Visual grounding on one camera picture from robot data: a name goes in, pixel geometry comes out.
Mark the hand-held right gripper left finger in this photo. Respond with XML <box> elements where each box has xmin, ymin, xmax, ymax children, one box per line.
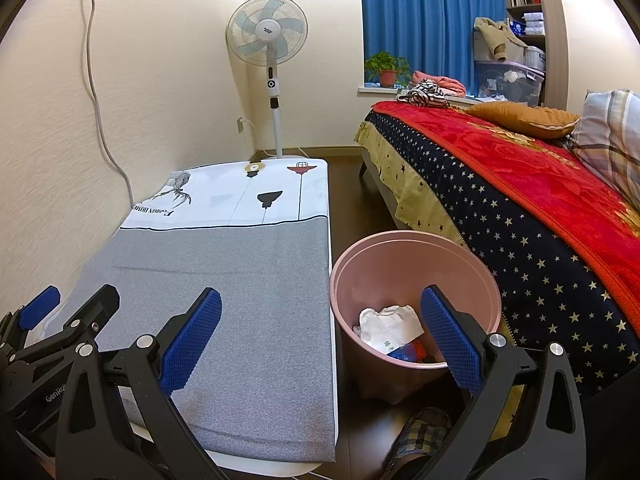
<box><xmin>54</xmin><ymin>287</ymin><xmax>226</xmax><ymax>480</ymax></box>

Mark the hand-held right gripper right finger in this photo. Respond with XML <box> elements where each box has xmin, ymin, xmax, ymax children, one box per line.
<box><xmin>372</xmin><ymin>285</ymin><xmax>588</xmax><ymax>480</ymax></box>

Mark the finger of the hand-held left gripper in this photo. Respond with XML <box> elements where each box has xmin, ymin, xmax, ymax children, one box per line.
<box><xmin>0</xmin><ymin>285</ymin><xmax>121</xmax><ymax>391</ymax></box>
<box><xmin>0</xmin><ymin>285</ymin><xmax>62</xmax><ymax>356</ymax></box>

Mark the blue plastic bag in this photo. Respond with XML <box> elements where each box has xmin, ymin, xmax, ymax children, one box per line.
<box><xmin>387</xmin><ymin>340</ymin><xmax>427</xmax><ymax>362</ymax></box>

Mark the cream torn paper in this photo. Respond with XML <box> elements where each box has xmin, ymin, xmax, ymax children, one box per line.
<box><xmin>359</xmin><ymin>305</ymin><xmax>426</xmax><ymax>356</ymax></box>

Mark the pink plastic bin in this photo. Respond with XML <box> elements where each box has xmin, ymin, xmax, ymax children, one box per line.
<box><xmin>329</xmin><ymin>230</ymin><xmax>502</xmax><ymax>406</ymax></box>

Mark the grey white covered table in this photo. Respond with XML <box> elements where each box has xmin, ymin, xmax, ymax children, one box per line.
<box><xmin>40</xmin><ymin>157</ymin><xmax>341</xmax><ymax>466</ymax></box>

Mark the plaid slipper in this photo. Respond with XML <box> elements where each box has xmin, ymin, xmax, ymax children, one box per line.
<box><xmin>382</xmin><ymin>406</ymin><xmax>453</xmax><ymax>480</ymax></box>

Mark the navy yellow star bedsheet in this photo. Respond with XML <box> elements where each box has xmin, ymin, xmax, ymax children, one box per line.
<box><xmin>355</xmin><ymin>110</ymin><xmax>640</xmax><ymax>426</ymax></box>

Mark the red floral blanket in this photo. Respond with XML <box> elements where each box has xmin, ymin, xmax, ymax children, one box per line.
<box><xmin>372</xmin><ymin>100</ymin><xmax>640</xmax><ymax>311</ymax></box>

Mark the brown pillow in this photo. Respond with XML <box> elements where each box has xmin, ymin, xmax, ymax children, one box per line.
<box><xmin>465</xmin><ymin>101</ymin><xmax>580</xmax><ymax>139</ymax></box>

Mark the black white striped cloth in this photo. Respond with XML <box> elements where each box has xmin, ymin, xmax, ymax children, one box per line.
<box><xmin>396</xmin><ymin>79</ymin><xmax>451</xmax><ymax>109</ymax></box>

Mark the pink cloth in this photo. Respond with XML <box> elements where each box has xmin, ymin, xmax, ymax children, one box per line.
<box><xmin>411</xmin><ymin>71</ymin><xmax>467</xmax><ymax>97</ymax></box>

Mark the plaid pillow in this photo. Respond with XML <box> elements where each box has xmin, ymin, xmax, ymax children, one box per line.
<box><xmin>570</xmin><ymin>90</ymin><xmax>640</xmax><ymax>196</ymax></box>

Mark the clear storage box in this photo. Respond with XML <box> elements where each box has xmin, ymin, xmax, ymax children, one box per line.
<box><xmin>474</xmin><ymin>60</ymin><xmax>543</xmax><ymax>106</ymax></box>

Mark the potted green plant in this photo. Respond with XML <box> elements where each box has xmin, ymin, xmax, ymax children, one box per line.
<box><xmin>364</xmin><ymin>51</ymin><xmax>412</xmax><ymax>88</ymax></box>

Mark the grey storage box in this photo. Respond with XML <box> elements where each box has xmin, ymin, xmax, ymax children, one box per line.
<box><xmin>520</xmin><ymin>46</ymin><xmax>546</xmax><ymax>70</ymax></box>

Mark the beige jacket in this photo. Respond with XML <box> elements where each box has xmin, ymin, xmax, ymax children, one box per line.
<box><xmin>472</xmin><ymin>16</ymin><xmax>526</xmax><ymax>63</ymax></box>

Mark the white standing fan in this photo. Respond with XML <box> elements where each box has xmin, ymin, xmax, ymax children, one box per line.
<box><xmin>226</xmin><ymin>0</ymin><xmax>309</xmax><ymax>160</ymax></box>

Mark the wooden bookshelf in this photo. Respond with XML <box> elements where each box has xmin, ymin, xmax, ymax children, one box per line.
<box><xmin>502</xmin><ymin>0</ymin><xmax>568</xmax><ymax>108</ymax></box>

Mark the blue curtain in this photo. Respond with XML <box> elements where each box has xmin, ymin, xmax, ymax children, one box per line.
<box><xmin>359</xmin><ymin>0</ymin><xmax>508</xmax><ymax>96</ymax></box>

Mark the grey wall cable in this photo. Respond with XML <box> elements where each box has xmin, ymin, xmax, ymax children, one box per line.
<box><xmin>80</xmin><ymin>0</ymin><xmax>136</xmax><ymax>206</ymax></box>

